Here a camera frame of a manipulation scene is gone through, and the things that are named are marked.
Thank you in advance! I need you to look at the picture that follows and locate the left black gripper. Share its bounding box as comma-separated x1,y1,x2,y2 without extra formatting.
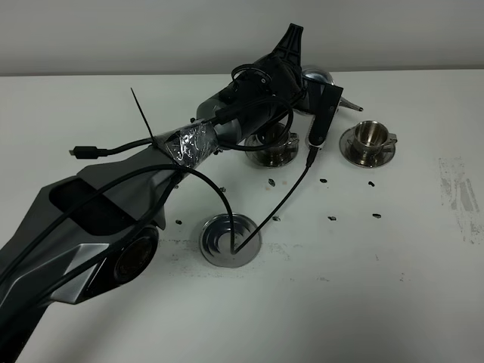
249,23,305,106

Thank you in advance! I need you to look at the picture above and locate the stainless steel teapot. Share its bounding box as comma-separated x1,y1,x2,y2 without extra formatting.
290,65,365,116

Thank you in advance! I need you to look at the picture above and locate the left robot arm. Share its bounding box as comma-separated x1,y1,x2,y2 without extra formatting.
1,24,306,335

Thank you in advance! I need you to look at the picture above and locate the steel teapot saucer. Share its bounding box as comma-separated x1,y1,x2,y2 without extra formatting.
199,214,262,268

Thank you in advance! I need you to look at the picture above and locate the left steel teacup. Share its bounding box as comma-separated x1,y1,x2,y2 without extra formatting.
256,123,299,154

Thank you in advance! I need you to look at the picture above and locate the steel teacup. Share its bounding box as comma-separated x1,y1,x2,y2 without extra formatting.
352,120,398,154
256,123,299,154

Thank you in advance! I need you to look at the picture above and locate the left steel cup saucer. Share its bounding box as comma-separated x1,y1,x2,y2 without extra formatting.
244,129,299,168

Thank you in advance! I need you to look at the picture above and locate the steel cup saucer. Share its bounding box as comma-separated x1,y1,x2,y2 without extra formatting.
339,129,396,169
244,129,299,168

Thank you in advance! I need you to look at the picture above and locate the right steel cup saucer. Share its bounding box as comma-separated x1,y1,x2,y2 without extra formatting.
339,129,396,169

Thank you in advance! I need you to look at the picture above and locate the right steel teacup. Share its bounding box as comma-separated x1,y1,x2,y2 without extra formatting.
352,120,398,154

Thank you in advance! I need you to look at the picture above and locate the black zip tie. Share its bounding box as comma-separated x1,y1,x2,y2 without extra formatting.
130,87,181,190

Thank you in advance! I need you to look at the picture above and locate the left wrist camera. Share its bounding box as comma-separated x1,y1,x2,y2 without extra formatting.
306,82,343,149

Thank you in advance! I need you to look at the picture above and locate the loose black usb cable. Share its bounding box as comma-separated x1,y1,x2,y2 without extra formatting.
68,136,160,160

